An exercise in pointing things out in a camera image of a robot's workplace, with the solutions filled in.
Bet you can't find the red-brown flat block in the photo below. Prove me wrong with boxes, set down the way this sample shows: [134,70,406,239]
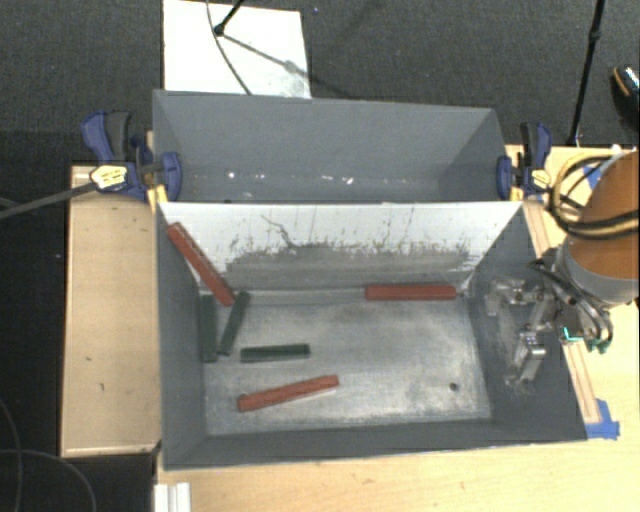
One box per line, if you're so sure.
[363,283,459,302]
[165,222,236,307]
[236,374,341,414]

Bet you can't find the grey metal bin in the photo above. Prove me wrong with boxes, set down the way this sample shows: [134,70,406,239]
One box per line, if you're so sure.
[149,88,589,471]

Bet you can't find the pale wood flat board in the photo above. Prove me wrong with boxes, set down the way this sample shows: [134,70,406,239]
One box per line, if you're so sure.
[60,162,604,459]

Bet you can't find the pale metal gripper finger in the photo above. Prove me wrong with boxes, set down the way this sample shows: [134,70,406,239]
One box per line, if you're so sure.
[503,324,548,392]
[483,277,540,317]

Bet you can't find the dark green flat block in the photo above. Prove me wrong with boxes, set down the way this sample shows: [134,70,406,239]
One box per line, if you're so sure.
[198,294,220,364]
[217,290,251,357]
[239,343,312,364]

